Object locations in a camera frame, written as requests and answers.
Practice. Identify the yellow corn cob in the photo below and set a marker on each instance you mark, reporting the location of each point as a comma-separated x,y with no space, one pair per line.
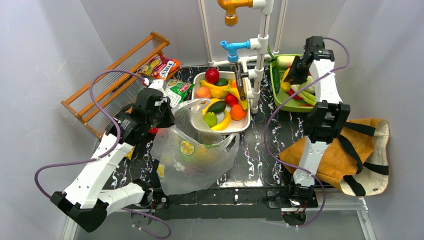
285,85

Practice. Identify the red strawberry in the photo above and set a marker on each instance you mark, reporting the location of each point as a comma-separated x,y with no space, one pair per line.
231,100

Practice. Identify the yellow banana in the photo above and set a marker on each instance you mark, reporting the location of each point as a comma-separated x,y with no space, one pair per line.
216,92

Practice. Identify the blue tap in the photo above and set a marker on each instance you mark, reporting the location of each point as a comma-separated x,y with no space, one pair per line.
232,49

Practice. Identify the red chili pepper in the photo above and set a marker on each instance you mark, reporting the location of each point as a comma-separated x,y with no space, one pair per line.
291,92

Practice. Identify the orange tap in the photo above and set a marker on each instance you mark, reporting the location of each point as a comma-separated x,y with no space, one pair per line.
230,7

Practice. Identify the orange fruit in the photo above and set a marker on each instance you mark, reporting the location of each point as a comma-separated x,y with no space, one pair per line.
237,112

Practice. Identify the peach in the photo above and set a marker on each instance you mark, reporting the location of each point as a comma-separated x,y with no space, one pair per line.
202,92

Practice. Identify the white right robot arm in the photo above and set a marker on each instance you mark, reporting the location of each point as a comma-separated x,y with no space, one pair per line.
326,119

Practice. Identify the green vegetable tray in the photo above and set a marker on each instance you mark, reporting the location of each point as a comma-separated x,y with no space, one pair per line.
297,106

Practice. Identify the green chips bag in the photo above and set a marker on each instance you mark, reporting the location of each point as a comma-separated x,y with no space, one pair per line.
177,91

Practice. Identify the white radish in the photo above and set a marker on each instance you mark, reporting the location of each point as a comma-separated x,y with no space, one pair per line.
285,61

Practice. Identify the orange canvas tote bag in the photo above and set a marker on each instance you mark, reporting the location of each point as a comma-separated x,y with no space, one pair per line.
356,162

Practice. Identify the wooden dish rack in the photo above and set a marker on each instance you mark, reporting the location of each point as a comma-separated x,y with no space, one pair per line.
114,90

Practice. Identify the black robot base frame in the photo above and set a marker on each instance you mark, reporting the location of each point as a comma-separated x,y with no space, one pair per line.
269,203

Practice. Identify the green beans bunch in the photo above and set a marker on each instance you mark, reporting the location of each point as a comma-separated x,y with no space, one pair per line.
306,96

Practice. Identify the green pear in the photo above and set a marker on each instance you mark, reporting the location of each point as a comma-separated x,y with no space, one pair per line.
210,119

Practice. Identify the clear lemon print plastic bag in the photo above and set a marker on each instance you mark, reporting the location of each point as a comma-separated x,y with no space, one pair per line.
191,155

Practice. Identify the white pvc pipe frame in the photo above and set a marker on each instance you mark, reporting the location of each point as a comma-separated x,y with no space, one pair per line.
251,60

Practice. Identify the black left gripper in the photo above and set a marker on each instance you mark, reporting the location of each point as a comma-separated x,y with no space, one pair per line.
164,112

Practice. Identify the green avocado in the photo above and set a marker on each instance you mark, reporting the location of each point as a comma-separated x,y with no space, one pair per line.
217,107

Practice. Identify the green cucumber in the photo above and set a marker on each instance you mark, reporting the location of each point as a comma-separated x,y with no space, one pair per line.
276,79

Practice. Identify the orange yox snack bag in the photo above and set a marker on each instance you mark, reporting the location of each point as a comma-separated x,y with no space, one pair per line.
159,67

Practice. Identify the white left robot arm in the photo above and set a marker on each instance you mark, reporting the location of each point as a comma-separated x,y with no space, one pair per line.
83,200

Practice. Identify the red pomegranate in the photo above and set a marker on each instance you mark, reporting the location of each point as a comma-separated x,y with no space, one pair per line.
212,76

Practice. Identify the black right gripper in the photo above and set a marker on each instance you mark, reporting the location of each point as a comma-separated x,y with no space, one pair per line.
296,71

